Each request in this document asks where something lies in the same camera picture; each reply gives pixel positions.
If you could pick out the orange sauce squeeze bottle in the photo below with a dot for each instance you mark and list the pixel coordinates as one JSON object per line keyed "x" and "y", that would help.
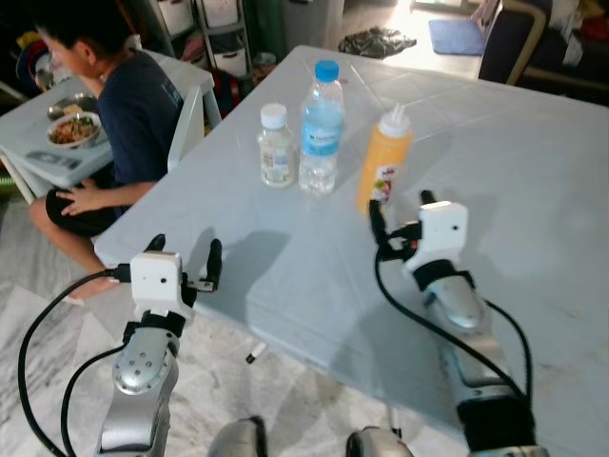
{"x": 383, "y": 152}

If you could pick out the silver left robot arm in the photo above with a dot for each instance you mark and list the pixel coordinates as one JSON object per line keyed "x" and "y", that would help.
{"x": 143, "y": 376}

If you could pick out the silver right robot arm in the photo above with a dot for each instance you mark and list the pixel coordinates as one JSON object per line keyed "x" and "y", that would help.
{"x": 457, "y": 309}

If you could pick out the blue-capped clear water bottle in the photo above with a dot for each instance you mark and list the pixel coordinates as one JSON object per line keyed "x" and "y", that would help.
{"x": 322, "y": 133}

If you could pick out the white plastic chair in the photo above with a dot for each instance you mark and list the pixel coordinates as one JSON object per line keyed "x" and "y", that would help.
{"x": 188, "y": 124}

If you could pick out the small white-capped clear bottle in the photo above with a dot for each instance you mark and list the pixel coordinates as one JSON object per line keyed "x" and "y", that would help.
{"x": 276, "y": 152}

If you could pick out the seated person in dark shirt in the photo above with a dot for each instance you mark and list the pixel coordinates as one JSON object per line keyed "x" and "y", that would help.
{"x": 138, "y": 114}

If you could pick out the white bowl of food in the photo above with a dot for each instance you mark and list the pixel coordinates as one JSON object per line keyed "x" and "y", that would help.
{"x": 73, "y": 129}

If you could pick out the small grey plastic table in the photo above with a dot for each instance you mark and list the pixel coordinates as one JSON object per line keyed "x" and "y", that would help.
{"x": 38, "y": 157}

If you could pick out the dark crumpled cloth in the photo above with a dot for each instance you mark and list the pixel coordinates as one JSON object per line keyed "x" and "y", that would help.
{"x": 376, "y": 43}

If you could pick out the blue floor mat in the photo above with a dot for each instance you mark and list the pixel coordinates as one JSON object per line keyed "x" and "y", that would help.
{"x": 457, "y": 36}

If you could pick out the metal bowl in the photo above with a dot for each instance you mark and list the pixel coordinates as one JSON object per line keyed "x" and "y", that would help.
{"x": 68, "y": 103}

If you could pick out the dark upholstered chair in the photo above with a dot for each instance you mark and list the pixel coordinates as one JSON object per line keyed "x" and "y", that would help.
{"x": 509, "y": 43}

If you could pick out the grey right robot leg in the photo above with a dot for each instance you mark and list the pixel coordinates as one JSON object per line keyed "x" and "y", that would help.
{"x": 376, "y": 444}

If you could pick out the white plastic drawer unit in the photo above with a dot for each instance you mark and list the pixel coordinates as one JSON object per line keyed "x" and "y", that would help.
{"x": 221, "y": 33}

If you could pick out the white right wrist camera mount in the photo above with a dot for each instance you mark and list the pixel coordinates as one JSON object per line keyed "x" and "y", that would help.
{"x": 442, "y": 230}

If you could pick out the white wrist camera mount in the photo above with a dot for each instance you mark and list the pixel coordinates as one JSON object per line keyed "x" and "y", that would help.
{"x": 442, "y": 230}
{"x": 155, "y": 283}

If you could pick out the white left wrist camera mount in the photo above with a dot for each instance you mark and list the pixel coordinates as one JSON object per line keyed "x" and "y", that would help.
{"x": 155, "y": 283}

